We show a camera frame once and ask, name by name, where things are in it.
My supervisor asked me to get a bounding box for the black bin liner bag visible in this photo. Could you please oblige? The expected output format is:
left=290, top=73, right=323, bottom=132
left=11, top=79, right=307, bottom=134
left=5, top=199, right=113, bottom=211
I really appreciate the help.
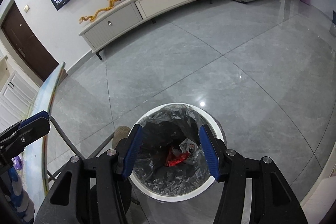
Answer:
left=133, top=105, right=211, bottom=195

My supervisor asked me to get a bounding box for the dark brown entrance door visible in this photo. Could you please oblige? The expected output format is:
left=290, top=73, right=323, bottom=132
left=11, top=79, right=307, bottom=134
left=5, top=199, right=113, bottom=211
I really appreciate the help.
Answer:
left=1, top=3, right=59, bottom=81

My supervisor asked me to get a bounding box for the white light switch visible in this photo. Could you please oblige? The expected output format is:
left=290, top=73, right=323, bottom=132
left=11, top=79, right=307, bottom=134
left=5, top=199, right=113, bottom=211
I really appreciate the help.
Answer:
left=24, top=5, right=30, bottom=12

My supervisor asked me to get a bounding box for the white tv cabinet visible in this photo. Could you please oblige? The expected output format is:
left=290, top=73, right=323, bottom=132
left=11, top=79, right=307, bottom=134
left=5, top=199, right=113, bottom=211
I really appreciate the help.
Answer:
left=79, top=0, right=196, bottom=55

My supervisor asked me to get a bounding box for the white round trash bin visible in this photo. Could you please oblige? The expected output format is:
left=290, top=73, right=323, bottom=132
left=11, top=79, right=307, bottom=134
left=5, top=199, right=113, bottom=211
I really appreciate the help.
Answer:
left=127, top=102, right=226, bottom=201

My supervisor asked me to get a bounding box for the white shoe cabinet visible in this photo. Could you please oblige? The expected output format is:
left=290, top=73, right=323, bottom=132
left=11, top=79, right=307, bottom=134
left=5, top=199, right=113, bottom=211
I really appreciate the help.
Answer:
left=0, top=56, right=37, bottom=132

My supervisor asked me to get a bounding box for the white printed wrapper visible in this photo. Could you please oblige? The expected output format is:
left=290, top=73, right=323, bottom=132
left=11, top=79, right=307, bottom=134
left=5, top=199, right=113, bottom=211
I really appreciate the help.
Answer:
left=179, top=138, right=198, bottom=155

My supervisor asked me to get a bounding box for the landscape print table mat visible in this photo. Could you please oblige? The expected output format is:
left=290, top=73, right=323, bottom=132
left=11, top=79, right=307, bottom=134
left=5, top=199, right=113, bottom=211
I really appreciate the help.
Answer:
left=22, top=62, right=66, bottom=214

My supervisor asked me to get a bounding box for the beige slipper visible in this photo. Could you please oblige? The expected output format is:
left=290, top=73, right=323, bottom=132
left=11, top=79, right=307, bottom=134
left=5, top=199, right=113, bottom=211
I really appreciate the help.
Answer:
left=112, top=126, right=131, bottom=149

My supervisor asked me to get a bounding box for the red snack wrapper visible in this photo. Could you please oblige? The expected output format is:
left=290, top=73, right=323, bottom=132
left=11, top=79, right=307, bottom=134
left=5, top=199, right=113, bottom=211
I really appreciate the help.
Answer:
left=165, top=148, right=190, bottom=167

